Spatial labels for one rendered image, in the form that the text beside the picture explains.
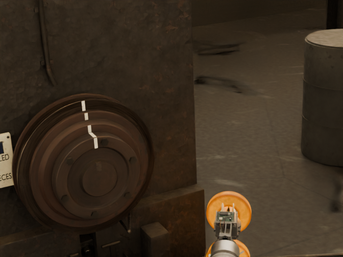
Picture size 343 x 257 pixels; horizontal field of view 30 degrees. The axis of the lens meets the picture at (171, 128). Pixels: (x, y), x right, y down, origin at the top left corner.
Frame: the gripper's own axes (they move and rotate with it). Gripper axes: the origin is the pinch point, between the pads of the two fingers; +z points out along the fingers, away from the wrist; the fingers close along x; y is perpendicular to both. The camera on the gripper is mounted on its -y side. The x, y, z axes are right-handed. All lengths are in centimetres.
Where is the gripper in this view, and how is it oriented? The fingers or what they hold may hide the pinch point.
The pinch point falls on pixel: (228, 208)
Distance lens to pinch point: 221.7
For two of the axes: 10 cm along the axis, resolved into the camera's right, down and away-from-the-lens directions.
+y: -0.8, -7.9, -6.0
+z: 1.2, -6.1, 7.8
